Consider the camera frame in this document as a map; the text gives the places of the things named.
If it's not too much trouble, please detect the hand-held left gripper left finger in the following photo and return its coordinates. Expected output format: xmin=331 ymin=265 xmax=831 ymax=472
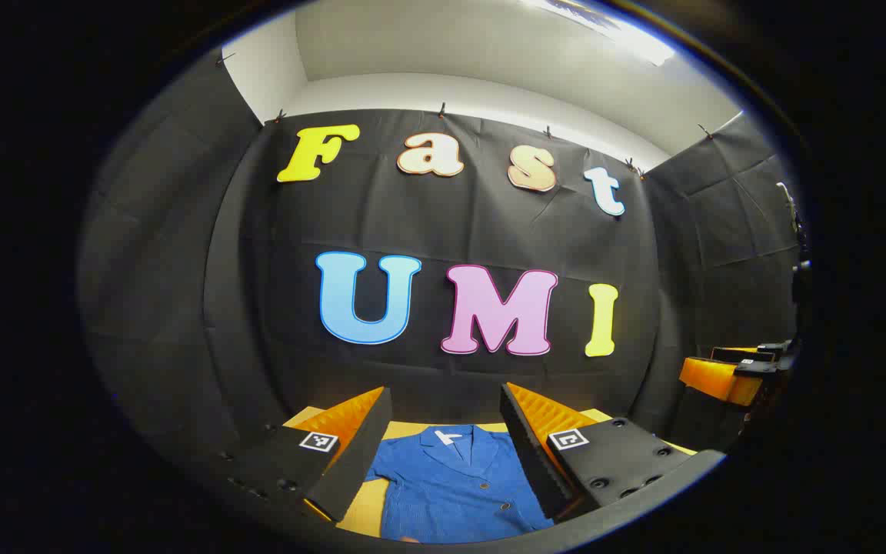
xmin=216 ymin=386 xmax=393 ymax=524

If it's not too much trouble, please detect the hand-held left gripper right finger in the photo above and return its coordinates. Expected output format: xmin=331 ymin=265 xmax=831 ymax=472
xmin=499 ymin=382 xmax=727 ymax=524

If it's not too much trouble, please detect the blue corduroy shirt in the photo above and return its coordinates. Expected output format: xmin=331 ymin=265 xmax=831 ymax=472
xmin=365 ymin=425 xmax=555 ymax=544

